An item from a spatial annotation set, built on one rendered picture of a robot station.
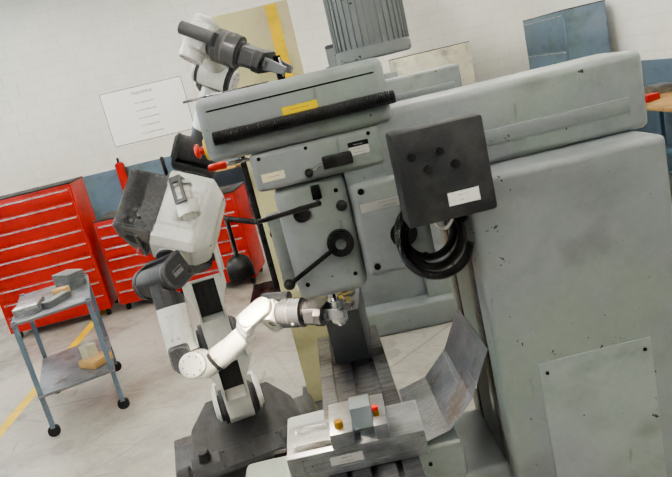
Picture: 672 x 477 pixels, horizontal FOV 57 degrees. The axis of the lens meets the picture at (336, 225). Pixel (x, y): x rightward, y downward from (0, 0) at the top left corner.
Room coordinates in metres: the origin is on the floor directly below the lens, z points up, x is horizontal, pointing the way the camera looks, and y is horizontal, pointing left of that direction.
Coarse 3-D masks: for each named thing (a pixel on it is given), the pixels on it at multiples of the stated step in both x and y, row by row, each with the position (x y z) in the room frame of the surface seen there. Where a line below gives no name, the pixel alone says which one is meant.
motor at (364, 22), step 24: (336, 0) 1.59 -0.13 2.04; (360, 0) 1.56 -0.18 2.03; (384, 0) 1.57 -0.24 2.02; (336, 24) 1.61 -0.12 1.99; (360, 24) 1.57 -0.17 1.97; (384, 24) 1.57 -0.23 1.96; (336, 48) 1.64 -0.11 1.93; (360, 48) 1.57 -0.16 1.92; (384, 48) 1.56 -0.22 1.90; (408, 48) 1.61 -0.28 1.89
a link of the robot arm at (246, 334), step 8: (256, 304) 1.72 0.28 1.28; (264, 304) 1.71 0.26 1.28; (248, 312) 1.72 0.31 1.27; (256, 312) 1.70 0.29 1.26; (264, 312) 1.69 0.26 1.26; (240, 320) 1.71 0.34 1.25; (248, 320) 1.70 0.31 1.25; (256, 320) 1.69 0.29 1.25; (240, 328) 1.70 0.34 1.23; (248, 328) 1.68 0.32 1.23; (240, 336) 1.70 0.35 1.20; (248, 336) 1.70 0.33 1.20; (248, 344) 1.71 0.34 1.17
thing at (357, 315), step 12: (360, 288) 2.14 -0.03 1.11; (348, 300) 1.99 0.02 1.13; (360, 300) 2.05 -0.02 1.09; (348, 312) 1.94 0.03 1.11; (360, 312) 1.97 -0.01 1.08; (336, 324) 1.94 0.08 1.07; (348, 324) 1.94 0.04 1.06; (360, 324) 1.93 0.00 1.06; (336, 336) 1.94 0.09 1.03; (348, 336) 1.94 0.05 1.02; (360, 336) 1.93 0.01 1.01; (336, 348) 1.94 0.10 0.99; (348, 348) 1.94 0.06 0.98; (360, 348) 1.93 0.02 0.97; (336, 360) 1.94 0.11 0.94; (348, 360) 1.94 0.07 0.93
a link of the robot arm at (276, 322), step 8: (264, 296) 1.78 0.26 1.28; (272, 296) 1.77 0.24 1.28; (280, 296) 1.75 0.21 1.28; (288, 296) 1.75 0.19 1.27; (272, 304) 1.73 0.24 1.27; (280, 304) 1.70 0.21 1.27; (272, 312) 1.71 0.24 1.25; (280, 312) 1.69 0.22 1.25; (264, 320) 1.71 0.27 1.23; (272, 320) 1.70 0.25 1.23; (280, 320) 1.68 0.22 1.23; (272, 328) 1.75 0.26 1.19; (280, 328) 1.76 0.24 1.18
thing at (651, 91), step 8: (648, 88) 6.77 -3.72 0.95; (656, 88) 6.60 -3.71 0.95; (664, 88) 6.59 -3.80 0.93; (648, 96) 6.23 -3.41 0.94; (656, 96) 6.28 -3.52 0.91; (664, 96) 6.38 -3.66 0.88; (648, 104) 6.11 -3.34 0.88; (656, 104) 6.00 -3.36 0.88; (664, 104) 5.89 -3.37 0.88; (664, 128) 7.01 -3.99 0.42; (664, 136) 7.01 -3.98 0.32; (232, 168) 9.77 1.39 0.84
